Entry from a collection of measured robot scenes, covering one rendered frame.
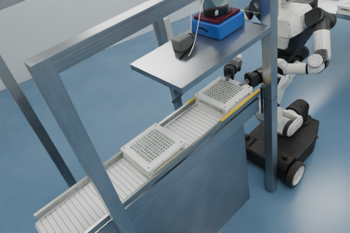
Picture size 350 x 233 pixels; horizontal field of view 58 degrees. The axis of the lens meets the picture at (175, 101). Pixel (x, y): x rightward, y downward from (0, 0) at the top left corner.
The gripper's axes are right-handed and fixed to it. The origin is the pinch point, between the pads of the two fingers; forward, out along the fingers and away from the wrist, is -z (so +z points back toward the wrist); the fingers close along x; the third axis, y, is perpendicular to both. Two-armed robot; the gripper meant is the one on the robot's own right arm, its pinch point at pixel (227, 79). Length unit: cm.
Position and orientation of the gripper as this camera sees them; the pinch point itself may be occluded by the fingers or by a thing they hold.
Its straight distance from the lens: 196.8
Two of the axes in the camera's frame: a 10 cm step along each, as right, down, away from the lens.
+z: 2.7, -6.1, 7.4
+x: 1.8, 7.9, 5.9
